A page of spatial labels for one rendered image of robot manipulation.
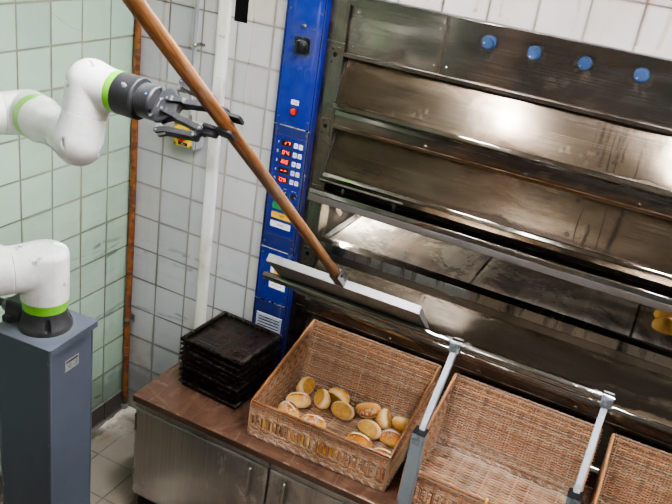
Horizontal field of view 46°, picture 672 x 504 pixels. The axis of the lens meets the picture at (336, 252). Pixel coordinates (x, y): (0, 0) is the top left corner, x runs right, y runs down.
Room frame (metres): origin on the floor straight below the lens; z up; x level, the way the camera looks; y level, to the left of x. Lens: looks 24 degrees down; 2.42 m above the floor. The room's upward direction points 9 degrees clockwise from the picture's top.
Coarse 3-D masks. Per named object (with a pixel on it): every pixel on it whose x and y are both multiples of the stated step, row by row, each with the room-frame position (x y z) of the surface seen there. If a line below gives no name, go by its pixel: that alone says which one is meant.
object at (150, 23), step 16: (128, 0) 1.26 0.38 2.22; (144, 0) 1.29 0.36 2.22; (144, 16) 1.29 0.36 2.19; (160, 32) 1.33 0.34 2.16; (160, 48) 1.35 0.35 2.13; (176, 48) 1.37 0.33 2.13; (176, 64) 1.39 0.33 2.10; (192, 80) 1.43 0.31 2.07; (208, 96) 1.47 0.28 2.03; (208, 112) 1.50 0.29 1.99; (224, 112) 1.53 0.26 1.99; (224, 128) 1.55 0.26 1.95; (240, 144) 1.60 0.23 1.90; (256, 160) 1.66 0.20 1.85; (256, 176) 1.71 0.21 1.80; (272, 192) 1.76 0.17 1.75; (288, 208) 1.84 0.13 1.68; (304, 224) 1.93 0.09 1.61; (320, 256) 2.07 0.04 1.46; (336, 272) 2.18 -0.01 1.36
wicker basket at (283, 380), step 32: (288, 352) 2.58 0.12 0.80; (352, 352) 2.68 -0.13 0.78; (384, 352) 2.65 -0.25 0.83; (288, 384) 2.61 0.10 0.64; (352, 384) 2.64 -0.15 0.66; (384, 384) 2.61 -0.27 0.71; (416, 384) 2.57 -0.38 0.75; (256, 416) 2.33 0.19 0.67; (288, 416) 2.28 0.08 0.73; (416, 416) 2.33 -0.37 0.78; (288, 448) 2.28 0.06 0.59; (320, 448) 2.24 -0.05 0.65; (352, 448) 2.19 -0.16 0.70; (384, 480) 2.14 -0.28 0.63
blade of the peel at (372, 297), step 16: (272, 256) 2.37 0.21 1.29; (288, 272) 2.38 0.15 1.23; (304, 272) 2.32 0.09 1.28; (320, 272) 2.31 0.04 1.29; (320, 288) 2.40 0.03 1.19; (336, 288) 2.30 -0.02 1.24; (352, 288) 2.25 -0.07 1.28; (368, 288) 2.24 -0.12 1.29; (368, 304) 2.31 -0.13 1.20; (384, 304) 2.23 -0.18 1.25; (400, 304) 2.19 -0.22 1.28; (416, 304) 2.18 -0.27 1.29; (416, 320) 2.23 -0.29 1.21; (416, 336) 2.43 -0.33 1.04
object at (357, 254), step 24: (336, 240) 2.84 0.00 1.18; (384, 264) 2.70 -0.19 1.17; (408, 264) 2.72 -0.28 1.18; (456, 288) 2.59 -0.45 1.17; (480, 288) 2.61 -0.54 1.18; (504, 312) 2.52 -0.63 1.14; (528, 312) 2.49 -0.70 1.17; (552, 312) 2.50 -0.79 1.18; (576, 336) 2.42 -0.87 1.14; (600, 336) 2.39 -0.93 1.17; (624, 336) 2.41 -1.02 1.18; (648, 360) 2.33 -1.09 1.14
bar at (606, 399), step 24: (312, 288) 2.41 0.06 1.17; (360, 312) 2.33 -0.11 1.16; (432, 336) 2.23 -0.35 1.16; (504, 360) 2.14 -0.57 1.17; (576, 384) 2.06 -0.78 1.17; (432, 408) 2.06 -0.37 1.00; (600, 408) 2.01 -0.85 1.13; (408, 456) 2.00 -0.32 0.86; (408, 480) 1.99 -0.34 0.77; (576, 480) 1.86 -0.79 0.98
